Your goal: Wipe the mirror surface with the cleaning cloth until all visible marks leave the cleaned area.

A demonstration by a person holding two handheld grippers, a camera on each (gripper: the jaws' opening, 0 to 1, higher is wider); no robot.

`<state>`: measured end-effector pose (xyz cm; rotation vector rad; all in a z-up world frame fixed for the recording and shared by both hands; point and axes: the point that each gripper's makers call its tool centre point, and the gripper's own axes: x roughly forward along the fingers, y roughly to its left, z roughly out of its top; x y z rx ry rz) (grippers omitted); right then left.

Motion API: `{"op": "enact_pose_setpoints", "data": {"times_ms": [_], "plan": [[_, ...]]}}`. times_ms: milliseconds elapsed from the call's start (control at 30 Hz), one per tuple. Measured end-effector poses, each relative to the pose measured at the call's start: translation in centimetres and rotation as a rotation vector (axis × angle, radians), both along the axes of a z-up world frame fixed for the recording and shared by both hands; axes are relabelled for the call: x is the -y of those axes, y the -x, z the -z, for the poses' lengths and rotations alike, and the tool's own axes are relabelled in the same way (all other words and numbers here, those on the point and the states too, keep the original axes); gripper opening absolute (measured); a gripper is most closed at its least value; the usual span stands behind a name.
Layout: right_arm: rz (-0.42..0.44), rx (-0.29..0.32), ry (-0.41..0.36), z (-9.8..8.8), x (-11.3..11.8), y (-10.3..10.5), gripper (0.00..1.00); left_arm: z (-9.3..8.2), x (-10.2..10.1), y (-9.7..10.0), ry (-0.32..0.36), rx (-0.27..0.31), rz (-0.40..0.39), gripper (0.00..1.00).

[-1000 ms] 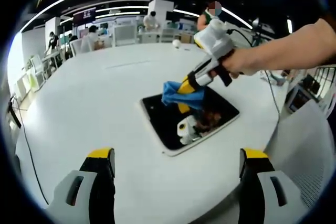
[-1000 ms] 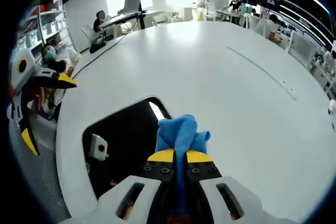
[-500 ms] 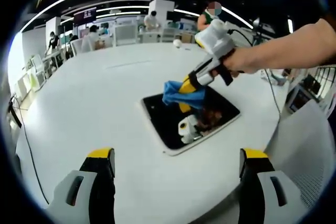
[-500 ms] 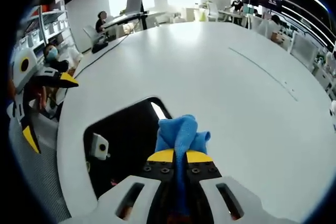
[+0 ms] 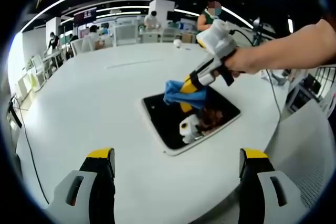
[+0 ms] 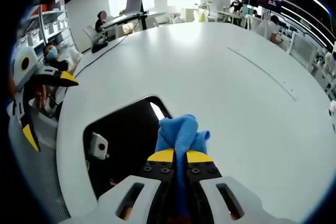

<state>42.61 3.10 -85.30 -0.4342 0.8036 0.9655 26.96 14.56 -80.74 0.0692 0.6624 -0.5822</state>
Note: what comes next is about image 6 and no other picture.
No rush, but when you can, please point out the blue cleaning cloth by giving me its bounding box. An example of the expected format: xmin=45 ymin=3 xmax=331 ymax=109
xmin=154 ymin=114 xmax=211 ymax=219

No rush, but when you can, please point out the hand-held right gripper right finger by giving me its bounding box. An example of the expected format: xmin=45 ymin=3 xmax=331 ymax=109
xmin=185 ymin=150 xmax=298 ymax=224

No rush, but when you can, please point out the purple display screen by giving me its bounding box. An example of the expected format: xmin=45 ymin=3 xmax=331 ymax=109
xmin=258 ymin=0 xmax=284 ymax=7

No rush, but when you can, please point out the black object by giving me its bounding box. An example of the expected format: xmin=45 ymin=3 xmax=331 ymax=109
xmin=90 ymin=38 xmax=109 ymax=54

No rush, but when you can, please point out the grey mesh office chair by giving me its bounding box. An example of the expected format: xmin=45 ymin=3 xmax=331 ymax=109
xmin=7 ymin=97 xmax=72 ymax=222

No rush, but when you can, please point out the thin black cable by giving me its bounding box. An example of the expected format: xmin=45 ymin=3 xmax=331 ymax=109
xmin=75 ymin=36 xmax=130 ymax=78

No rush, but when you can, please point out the white shelf with storage boxes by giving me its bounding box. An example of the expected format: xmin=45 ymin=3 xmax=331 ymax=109
xmin=15 ymin=5 xmax=77 ymax=53

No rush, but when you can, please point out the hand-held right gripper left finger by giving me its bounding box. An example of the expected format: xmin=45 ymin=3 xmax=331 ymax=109
xmin=62 ymin=148 xmax=176 ymax=224

